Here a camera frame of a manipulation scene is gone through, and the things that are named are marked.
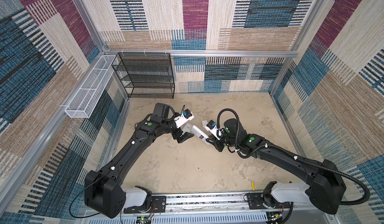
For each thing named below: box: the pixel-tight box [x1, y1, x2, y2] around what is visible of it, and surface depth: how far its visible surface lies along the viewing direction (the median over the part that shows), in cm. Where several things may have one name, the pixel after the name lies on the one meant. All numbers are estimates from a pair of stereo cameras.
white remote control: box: [190, 125, 211, 145], surface depth 79 cm
